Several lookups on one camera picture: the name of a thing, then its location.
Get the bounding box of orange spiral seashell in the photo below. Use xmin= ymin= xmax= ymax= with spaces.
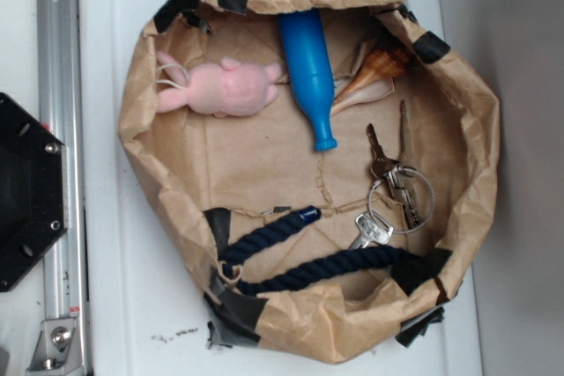
xmin=330 ymin=48 xmax=412 ymax=116

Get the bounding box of dark blue twisted rope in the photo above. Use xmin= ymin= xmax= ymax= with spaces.
xmin=219 ymin=205 xmax=425 ymax=297

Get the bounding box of aluminium extrusion rail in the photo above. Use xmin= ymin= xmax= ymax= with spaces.
xmin=37 ymin=0 xmax=93 ymax=375

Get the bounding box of metal corner bracket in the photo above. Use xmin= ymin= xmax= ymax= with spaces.
xmin=26 ymin=317 xmax=85 ymax=376

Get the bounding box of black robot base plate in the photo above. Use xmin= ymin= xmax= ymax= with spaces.
xmin=1 ymin=93 xmax=66 ymax=292

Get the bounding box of silver key bunch with ring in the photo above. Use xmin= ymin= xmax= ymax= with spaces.
xmin=350 ymin=100 xmax=436 ymax=249

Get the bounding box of pink plush bunny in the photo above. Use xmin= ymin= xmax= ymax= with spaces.
xmin=156 ymin=51 xmax=282 ymax=118

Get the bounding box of white plastic tray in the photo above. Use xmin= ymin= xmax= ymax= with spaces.
xmin=78 ymin=0 xmax=482 ymax=375

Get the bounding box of brown paper bag bin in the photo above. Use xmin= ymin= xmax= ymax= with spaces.
xmin=119 ymin=0 xmax=500 ymax=364

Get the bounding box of blue plastic bottle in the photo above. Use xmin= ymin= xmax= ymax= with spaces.
xmin=278 ymin=10 xmax=338 ymax=151

